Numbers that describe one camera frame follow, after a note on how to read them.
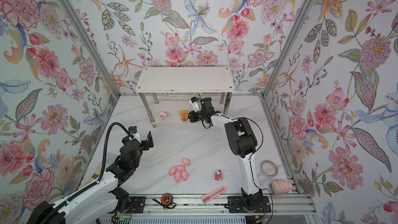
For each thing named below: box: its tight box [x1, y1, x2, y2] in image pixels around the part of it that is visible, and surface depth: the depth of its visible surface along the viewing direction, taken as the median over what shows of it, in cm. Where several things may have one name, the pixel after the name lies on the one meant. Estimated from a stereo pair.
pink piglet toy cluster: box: [168, 164, 189, 182], surface depth 84 cm
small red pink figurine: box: [214, 169, 224, 182], surface depth 81 cm
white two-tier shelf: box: [135, 66, 235, 129], surface depth 90 cm
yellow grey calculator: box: [88, 152, 118, 182], surface depth 86 cm
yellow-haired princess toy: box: [179, 109, 190, 122], surface depth 98 cm
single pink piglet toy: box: [181, 157, 191, 167], surface depth 88 cm
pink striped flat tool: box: [201, 185, 229, 204], surface depth 79 cm
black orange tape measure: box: [152, 192, 177, 209], surface depth 75 cm
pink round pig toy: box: [158, 111, 169, 121], surface depth 97 cm
